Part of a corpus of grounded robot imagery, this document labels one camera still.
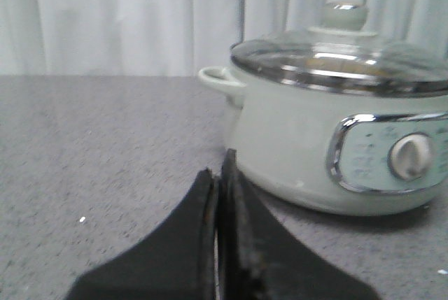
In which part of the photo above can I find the glass pot lid with knob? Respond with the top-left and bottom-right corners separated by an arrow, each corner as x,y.
230,2 -> 447,98

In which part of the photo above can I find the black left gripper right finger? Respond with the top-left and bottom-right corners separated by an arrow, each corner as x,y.
219,149 -> 379,299

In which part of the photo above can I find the pale green electric cooking pot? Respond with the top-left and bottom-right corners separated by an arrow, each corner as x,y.
198,66 -> 447,216

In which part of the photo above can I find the white curtain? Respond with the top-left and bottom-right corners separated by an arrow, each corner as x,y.
1,0 -> 447,76

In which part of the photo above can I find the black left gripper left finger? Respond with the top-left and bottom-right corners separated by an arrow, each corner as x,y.
66,169 -> 219,299

